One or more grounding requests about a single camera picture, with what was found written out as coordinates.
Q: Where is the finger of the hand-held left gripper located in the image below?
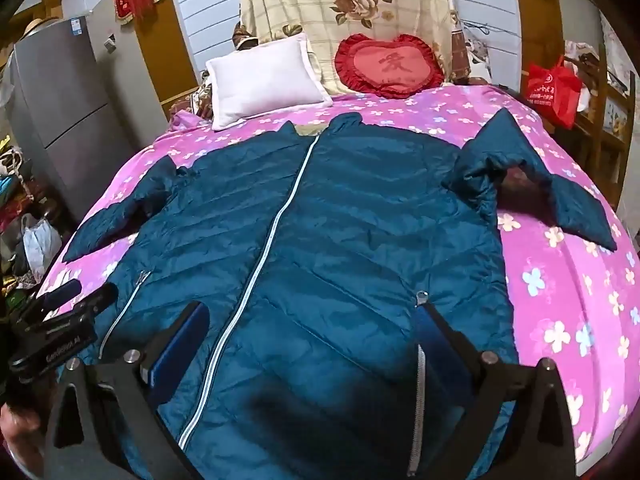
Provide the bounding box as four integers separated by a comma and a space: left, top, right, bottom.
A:
74, 283, 120, 320
36, 279, 83, 314

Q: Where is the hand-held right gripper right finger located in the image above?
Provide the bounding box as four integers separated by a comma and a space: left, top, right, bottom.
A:
414, 291, 576, 480

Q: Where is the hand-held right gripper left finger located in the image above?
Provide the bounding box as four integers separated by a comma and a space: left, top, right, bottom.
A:
44, 302, 211, 480

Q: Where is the teal puffer jacket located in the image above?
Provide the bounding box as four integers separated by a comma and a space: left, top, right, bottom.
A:
62, 109, 619, 480

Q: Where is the person's left hand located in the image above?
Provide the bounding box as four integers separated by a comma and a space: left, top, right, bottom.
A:
0, 401, 47, 473

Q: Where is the white plastic bag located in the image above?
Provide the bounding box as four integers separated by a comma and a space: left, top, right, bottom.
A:
20, 213, 64, 284

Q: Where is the pile of household clutter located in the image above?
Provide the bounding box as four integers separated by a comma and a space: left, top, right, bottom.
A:
0, 147, 68, 311

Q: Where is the pink floral bed sheet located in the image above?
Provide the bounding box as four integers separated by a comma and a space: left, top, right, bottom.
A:
36, 82, 640, 480

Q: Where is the grey refrigerator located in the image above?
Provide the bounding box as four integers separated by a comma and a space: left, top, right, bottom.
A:
9, 16, 127, 222

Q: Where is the red plastic bag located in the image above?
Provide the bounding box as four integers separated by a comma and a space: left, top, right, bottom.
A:
522, 57, 584, 130

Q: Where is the red heart cushion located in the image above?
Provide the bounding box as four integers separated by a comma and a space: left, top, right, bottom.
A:
334, 33, 446, 100

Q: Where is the straw hat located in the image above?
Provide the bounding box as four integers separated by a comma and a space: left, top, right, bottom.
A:
17, 16, 62, 44

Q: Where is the white pillow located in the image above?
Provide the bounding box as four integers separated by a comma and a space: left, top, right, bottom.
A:
205, 32, 335, 131

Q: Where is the brown patterned blanket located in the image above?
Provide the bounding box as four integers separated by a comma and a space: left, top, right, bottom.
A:
449, 24, 497, 87

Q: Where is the cream rose print quilt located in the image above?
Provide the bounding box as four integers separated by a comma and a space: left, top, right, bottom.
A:
239, 0, 458, 97

